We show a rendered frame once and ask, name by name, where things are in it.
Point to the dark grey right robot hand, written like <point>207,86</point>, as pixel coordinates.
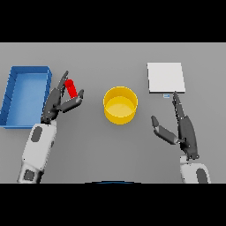
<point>187,132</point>

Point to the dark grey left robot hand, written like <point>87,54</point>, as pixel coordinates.
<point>53,103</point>

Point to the red beaker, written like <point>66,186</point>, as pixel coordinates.
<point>71,87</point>

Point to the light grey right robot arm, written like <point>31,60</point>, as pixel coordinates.
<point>194,173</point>

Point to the pale square measuring scale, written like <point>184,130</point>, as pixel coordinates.
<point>165,77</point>

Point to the yellow bowl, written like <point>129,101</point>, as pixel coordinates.
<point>120,105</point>

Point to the blue tray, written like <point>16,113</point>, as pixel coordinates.
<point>26,96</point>

